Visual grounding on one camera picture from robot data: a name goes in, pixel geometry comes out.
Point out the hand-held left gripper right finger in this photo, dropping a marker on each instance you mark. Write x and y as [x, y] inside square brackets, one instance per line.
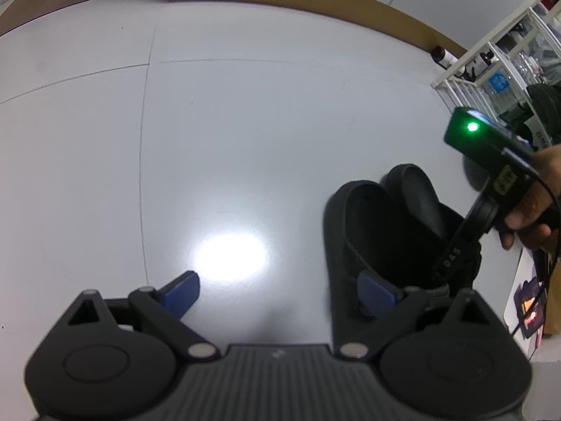
[374, 291]

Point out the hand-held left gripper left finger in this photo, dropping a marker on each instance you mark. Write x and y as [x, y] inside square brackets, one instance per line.
[179, 291]

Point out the dark grey buckle clog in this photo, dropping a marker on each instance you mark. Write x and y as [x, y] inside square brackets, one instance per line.
[368, 219]
[416, 188]

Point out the white shoe rack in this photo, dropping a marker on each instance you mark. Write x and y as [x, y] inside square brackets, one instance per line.
[440, 84]

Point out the person's right hand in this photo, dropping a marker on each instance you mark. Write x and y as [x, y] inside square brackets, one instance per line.
[539, 210]

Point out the white printed carton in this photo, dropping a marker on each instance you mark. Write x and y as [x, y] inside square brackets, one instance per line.
[542, 137]

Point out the pack of clear water bottles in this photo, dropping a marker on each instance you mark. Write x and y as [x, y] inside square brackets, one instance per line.
[497, 83]

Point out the dark bottle with white label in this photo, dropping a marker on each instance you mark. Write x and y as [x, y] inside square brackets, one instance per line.
[445, 57]

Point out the white flat box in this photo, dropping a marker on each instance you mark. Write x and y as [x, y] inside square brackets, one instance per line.
[521, 267]

